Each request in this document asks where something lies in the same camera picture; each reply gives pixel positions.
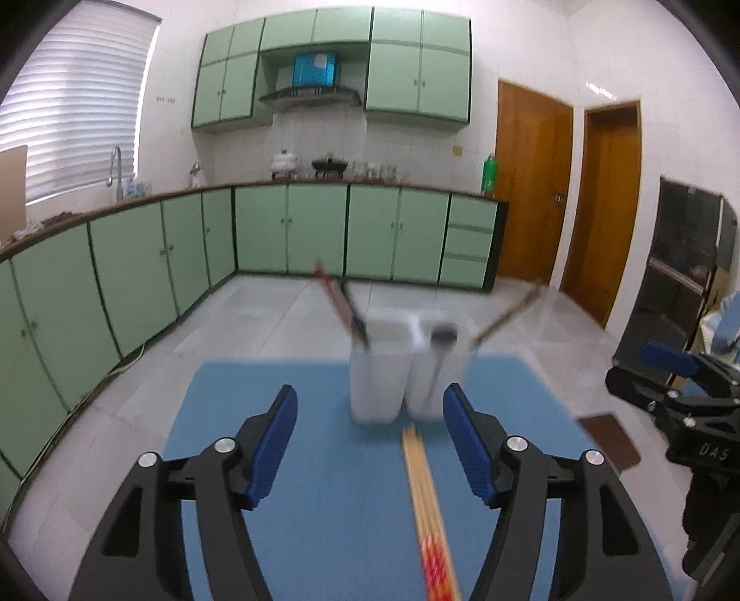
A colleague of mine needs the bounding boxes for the white two-compartment utensil holder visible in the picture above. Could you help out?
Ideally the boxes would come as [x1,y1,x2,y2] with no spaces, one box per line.
[348,317,478,426]

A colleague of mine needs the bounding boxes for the white floor cable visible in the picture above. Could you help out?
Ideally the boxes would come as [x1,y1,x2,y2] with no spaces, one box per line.
[35,343,145,463]

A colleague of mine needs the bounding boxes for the blue table mat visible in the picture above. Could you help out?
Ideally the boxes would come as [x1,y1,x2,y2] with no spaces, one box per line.
[163,355,605,601]

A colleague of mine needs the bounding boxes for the black plastic spoon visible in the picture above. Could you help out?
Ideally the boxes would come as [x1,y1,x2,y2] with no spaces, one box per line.
[428,325,459,405]

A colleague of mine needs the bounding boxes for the white window blinds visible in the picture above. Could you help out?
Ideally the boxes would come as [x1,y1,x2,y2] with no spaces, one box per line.
[0,0,163,204]

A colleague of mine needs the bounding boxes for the light blue cloth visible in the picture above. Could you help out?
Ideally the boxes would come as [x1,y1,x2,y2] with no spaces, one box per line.
[710,291,740,355]

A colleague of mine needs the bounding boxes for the black chopstick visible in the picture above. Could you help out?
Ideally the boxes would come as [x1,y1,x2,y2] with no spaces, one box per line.
[340,281,371,349]
[312,261,371,348]

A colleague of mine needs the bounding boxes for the black glass-door cabinet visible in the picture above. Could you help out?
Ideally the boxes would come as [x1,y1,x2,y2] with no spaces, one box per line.
[613,176,740,383]

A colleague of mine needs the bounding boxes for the red-patterned bamboo chopstick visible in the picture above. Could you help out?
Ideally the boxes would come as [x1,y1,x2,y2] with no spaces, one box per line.
[414,425,463,601]
[406,428,443,601]
[410,426,452,601]
[401,429,433,601]

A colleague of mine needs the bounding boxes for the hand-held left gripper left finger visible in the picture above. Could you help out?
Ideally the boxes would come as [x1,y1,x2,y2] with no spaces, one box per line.
[66,384,299,601]

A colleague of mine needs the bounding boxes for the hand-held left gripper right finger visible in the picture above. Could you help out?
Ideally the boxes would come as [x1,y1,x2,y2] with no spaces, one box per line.
[443,382,674,601]

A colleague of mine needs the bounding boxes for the dark rags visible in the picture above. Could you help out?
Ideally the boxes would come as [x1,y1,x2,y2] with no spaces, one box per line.
[12,210,77,238]

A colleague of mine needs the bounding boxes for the chrome kitchen faucet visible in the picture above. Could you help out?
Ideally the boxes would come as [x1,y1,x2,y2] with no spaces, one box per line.
[106,145,126,202]

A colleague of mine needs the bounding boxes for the cardboard board with white brackets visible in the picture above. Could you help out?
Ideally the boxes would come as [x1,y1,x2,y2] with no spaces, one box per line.
[0,144,29,244]

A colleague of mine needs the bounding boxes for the wooden door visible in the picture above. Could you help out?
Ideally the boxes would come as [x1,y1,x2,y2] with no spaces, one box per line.
[495,80,575,290]
[559,100,643,331]

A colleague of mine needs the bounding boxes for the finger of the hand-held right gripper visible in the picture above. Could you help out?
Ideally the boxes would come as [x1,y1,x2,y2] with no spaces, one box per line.
[606,367,704,432]
[641,341,740,399]

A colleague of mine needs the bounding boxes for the brown wooden stool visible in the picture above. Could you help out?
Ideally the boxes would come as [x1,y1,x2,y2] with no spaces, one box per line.
[578,411,643,471]

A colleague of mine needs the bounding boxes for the range hood with blue film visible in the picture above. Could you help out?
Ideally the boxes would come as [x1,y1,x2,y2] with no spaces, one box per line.
[258,51,364,111]

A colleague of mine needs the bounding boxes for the green wall cabinets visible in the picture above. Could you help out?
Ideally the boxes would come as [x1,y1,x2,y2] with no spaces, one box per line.
[191,6,474,131]

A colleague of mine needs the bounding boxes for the black wok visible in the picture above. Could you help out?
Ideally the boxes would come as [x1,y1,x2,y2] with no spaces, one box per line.
[311,154,351,177]

